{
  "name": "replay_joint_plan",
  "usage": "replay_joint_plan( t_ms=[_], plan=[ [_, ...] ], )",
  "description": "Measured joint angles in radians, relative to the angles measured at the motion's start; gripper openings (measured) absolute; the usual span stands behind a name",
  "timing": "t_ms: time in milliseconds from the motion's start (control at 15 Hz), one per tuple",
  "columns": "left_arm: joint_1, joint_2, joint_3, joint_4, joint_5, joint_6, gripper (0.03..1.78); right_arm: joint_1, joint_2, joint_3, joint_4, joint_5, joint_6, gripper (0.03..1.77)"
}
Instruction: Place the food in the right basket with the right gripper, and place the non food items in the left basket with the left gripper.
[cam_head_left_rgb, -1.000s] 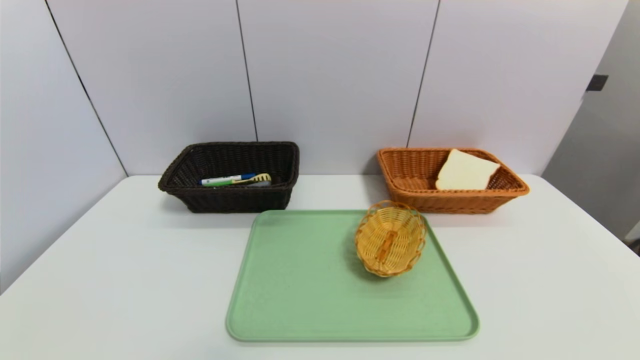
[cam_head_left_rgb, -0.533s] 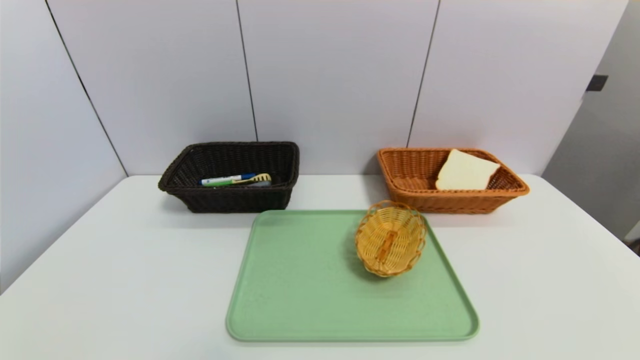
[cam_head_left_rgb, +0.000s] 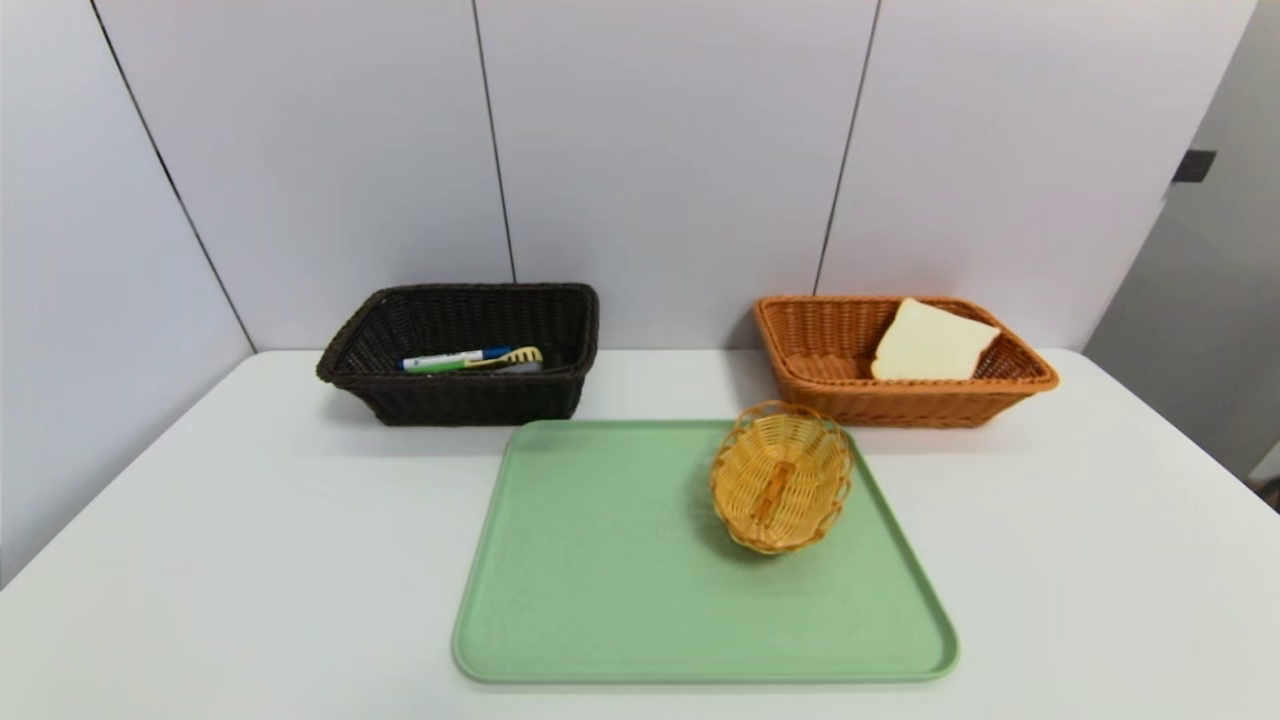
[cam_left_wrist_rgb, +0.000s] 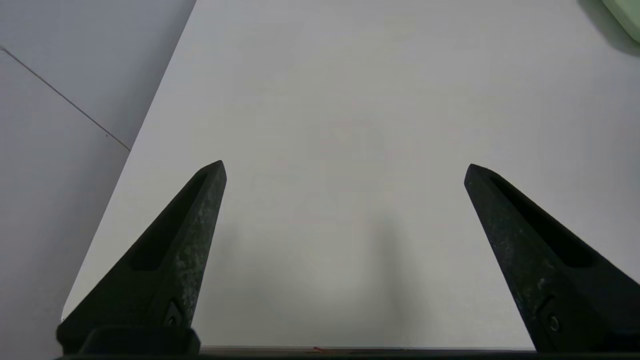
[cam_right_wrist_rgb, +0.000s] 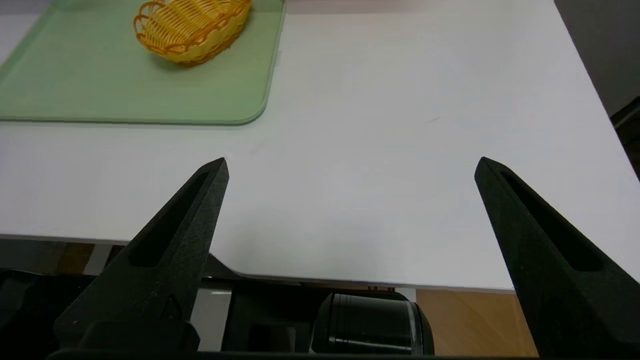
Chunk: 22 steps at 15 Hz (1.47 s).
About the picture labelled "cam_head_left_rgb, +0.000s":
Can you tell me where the yellow spatula with green handle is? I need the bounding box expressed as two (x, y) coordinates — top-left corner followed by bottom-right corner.
(405, 346), (545, 376)

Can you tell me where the white marker with blue cap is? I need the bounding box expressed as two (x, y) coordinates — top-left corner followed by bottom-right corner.
(398, 346), (513, 373)

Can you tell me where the toast bread slice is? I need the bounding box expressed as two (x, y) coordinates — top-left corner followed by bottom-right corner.
(870, 297), (1002, 382)

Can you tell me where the dark brown wicker basket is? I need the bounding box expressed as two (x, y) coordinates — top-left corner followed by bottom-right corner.
(316, 283), (600, 427)

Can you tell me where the small round yellow wicker basket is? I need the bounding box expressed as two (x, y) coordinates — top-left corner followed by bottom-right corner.
(709, 400), (856, 557)

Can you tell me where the orange rectangular wicker basket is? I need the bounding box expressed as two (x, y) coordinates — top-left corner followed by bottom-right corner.
(754, 295), (1060, 429)

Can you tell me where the light green plastic tray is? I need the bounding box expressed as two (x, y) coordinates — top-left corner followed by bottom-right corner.
(451, 419), (961, 686)

